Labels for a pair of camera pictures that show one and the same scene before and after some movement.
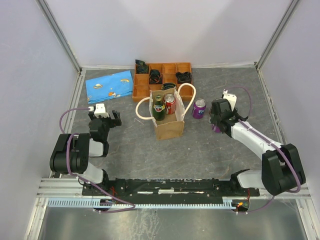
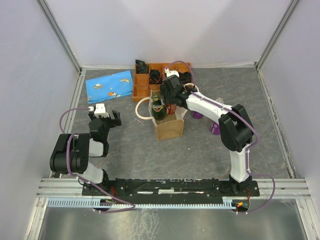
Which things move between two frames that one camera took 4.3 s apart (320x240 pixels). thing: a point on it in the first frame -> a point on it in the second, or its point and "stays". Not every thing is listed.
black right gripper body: (213, 118) -> (169, 96)
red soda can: (170, 102) stays
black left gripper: (114, 122) stays
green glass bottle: (159, 109) stays
